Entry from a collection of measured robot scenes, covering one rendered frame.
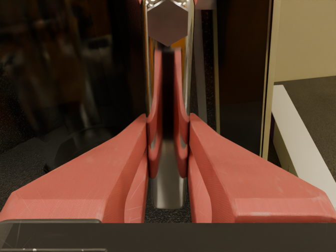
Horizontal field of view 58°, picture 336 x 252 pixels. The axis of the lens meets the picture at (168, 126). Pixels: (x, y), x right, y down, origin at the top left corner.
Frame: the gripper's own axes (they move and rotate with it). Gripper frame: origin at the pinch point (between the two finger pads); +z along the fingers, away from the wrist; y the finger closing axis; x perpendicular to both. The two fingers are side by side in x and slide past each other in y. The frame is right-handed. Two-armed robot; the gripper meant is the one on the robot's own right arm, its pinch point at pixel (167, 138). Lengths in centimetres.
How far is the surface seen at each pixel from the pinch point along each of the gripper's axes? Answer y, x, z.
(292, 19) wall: -23, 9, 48
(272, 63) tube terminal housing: -5.5, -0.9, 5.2
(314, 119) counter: -23.3, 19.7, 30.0
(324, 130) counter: -23.5, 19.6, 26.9
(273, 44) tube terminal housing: -5.4, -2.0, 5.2
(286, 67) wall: -24, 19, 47
